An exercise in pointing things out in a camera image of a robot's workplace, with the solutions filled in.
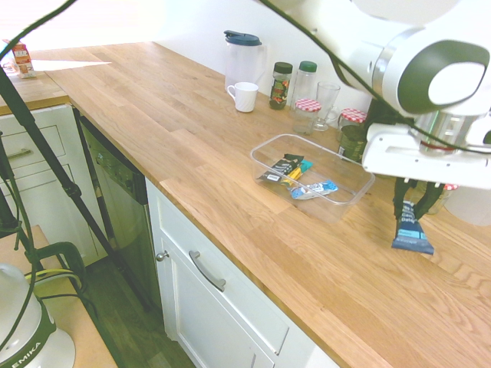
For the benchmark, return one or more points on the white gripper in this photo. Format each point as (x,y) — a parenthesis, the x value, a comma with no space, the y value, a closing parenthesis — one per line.
(391,161)

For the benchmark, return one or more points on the blue protein bar wrapper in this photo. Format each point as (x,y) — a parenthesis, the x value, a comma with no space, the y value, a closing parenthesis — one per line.
(412,237)

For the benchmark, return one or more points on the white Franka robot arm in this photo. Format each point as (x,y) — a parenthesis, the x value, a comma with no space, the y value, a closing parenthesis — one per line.
(383,50)

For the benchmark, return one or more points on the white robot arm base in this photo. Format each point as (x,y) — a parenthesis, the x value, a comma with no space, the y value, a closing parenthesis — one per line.
(23,326)

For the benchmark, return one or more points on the clear rectangular plastic container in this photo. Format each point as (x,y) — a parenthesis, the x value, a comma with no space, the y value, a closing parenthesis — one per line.
(337,191)

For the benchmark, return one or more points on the blue white protein bar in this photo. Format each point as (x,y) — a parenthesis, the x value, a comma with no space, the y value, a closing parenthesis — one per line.
(314,188)

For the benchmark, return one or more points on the teal yellow protein bar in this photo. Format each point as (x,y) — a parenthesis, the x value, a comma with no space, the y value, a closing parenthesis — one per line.
(301,170)

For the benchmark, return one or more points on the black striped protein bar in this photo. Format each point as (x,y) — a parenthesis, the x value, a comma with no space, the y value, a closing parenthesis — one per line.
(282,167)

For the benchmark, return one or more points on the glass jar red checkered lid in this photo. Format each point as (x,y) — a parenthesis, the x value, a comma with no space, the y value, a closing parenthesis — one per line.
(441,201)
(353,116)
(305,115)

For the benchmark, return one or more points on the tall clear drinking glass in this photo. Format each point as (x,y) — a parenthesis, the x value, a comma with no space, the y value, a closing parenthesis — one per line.
(326,103)

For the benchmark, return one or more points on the clear bottle with green lid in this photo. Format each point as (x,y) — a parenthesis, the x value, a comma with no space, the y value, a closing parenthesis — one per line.
(305,80)

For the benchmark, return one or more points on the spice jar with dark lid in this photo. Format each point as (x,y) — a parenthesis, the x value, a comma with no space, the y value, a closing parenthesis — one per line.
(281,88)

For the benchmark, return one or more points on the white ceramic mug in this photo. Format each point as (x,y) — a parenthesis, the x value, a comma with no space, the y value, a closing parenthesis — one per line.
(245,97)

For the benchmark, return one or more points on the white kitchen base cabinet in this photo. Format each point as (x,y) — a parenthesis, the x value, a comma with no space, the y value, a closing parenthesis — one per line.
(230,306)

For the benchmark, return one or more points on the clear pitcher with blue lid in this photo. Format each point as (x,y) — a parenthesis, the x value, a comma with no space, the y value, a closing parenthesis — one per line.
(243,61)

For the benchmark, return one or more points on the round metal cabinet knob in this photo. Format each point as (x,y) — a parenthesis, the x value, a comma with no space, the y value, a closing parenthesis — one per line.
(162,255)

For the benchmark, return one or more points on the stainless steel dishwasher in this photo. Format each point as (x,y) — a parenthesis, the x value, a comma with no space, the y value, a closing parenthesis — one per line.
(115,184)

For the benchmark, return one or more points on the dark green clamp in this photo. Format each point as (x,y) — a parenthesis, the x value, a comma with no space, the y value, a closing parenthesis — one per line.
(63,247)

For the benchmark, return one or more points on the light wooden robot table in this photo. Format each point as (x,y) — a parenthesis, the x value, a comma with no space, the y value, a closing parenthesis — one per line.
(80,333)

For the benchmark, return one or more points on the white cabinet with drawers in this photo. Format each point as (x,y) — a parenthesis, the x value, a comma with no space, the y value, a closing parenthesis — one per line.
(53,126)

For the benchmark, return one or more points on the red white food carton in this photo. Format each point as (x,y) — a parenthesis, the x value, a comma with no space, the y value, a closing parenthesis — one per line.
(24,61)

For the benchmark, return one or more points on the black camera tripod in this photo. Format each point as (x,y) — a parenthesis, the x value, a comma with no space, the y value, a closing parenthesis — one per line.
(50,157)

